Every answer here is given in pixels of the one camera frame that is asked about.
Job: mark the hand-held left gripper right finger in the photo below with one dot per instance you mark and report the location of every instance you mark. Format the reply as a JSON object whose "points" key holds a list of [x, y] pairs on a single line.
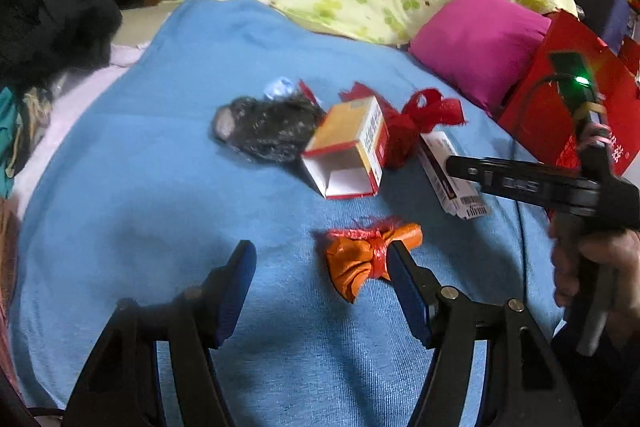
{"points": [[407, 287]]}

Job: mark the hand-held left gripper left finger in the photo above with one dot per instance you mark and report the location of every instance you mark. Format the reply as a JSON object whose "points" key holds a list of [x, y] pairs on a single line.
{"points": [[235, 292]]}

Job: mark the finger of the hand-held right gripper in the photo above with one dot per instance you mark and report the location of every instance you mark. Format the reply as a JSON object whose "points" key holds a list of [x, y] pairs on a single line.
{"points": [[520, 184]]}

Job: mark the orange wrapper with red net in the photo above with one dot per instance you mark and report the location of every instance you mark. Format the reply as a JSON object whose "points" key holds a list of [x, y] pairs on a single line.
{"points": [[350, 267]]}

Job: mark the long white carton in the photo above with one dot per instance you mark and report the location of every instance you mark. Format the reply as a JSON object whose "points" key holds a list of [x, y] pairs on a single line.
{"points": [[440, 167]]}

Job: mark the red ribbon bag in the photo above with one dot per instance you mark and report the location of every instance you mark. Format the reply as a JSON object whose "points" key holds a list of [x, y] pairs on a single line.
{"points": [[405, 132]]}

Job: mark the black plastic bag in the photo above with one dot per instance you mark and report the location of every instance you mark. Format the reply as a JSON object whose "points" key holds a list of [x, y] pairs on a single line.
{"points": [[270, 127]]}

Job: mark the orange and white cardboard box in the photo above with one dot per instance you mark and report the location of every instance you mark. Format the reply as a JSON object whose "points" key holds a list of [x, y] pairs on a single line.
{"points": [[345, 122]]}

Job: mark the person's right hand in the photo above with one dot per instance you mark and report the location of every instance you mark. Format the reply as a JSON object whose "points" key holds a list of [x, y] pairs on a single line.
{"points": [[565, 267]]}

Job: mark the red paper gift bag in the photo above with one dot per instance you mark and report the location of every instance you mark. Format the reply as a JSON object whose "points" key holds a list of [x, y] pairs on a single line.
{"points": [[540, 107]]}

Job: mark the blue blanket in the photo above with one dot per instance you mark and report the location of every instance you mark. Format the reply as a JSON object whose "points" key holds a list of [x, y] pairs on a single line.
{"points": [[150, 182]]}

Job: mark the magenta pillow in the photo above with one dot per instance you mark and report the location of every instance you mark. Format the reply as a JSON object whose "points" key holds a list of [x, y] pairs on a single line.
{"points": [[475, 42]]}

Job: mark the red and white wrapper scrap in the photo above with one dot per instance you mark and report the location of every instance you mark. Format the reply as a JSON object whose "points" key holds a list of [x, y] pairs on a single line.
{"points": [[309, 92]]}

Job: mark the pale pink cloth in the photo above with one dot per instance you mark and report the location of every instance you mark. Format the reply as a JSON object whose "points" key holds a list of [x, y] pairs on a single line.
{"points": [[65, 107]]}

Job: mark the teal cloth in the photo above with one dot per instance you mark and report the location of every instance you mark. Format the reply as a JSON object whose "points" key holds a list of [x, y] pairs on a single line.
{"points": [[10, 117]]}

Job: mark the black garment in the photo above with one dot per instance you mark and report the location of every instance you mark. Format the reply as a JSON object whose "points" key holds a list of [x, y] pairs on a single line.
{"points": [[50, 17]]}

